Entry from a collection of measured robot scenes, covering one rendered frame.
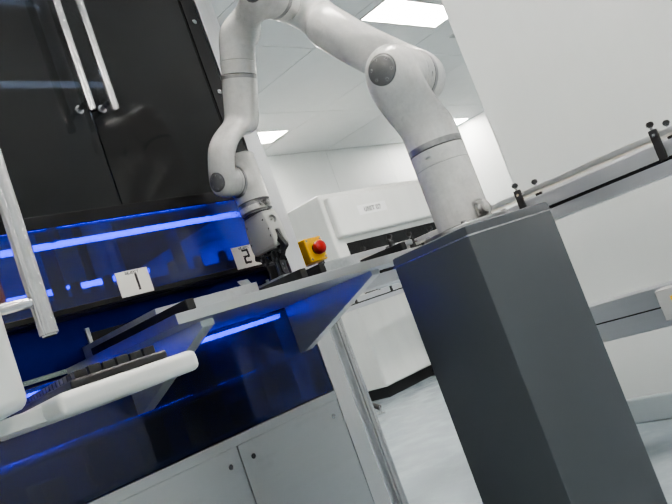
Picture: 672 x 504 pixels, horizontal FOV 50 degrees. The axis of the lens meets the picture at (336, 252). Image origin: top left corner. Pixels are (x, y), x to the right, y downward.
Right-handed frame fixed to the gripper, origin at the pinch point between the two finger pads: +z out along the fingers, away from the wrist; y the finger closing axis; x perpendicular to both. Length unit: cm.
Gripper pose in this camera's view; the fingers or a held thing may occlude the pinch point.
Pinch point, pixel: (278, 270)
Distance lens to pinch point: 181.3
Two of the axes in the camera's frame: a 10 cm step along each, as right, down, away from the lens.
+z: 3.4, 9.3, -1.0
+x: -6.7, 1.7, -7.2
